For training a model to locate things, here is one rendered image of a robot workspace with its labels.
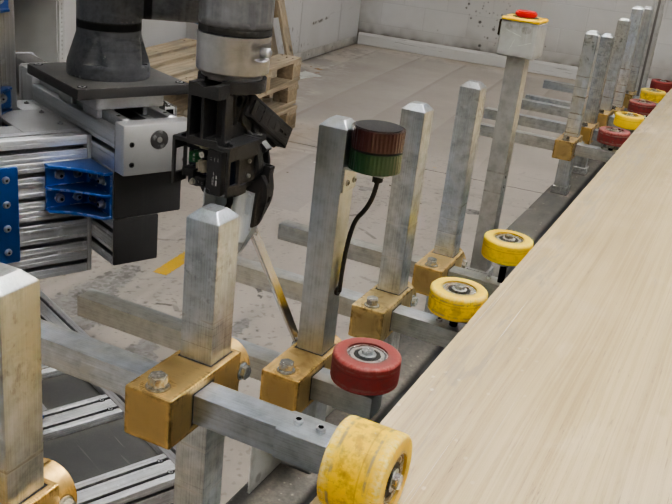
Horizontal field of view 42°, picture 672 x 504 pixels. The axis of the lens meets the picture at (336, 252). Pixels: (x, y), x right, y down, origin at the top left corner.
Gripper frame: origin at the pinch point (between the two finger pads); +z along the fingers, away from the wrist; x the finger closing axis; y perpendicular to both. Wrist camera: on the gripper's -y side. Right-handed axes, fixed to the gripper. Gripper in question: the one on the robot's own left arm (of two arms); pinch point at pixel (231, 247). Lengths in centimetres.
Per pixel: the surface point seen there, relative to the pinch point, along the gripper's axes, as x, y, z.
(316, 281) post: 7.8, -6.8, 4.2
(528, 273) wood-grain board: 25, -43, 11
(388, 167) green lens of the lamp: 14.9, -7.0, -11.5
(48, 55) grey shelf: -247, -226, 44
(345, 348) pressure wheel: 13.8, -4.0, 9.9
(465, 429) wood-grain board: 31.0, 2.6, 10.5
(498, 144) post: 6, -83, 3
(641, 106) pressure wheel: 16, -201, 11
